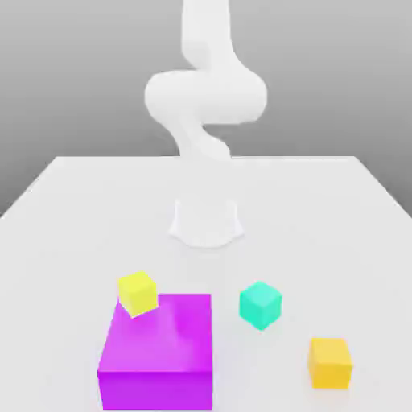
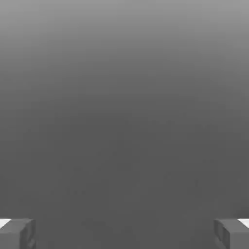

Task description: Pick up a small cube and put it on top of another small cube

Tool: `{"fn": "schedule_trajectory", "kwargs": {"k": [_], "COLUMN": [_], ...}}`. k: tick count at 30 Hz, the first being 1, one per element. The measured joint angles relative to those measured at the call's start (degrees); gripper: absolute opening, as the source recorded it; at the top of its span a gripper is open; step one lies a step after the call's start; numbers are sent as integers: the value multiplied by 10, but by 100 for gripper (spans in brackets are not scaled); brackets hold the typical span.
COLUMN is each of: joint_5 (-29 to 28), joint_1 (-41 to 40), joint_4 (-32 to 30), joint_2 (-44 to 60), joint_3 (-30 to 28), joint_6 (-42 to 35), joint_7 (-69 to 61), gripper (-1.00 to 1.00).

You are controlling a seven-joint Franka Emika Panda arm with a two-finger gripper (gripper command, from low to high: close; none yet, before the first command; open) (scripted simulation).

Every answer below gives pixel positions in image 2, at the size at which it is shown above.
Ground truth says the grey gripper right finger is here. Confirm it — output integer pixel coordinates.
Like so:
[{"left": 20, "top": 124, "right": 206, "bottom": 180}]
[{"left": 213, "top": 217, "right": 249, "bottom": 249}]

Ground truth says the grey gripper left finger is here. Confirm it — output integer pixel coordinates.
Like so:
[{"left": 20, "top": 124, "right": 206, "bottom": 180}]
[{"left": 0, "top": 217, "right": 37, "bottom": 249}]

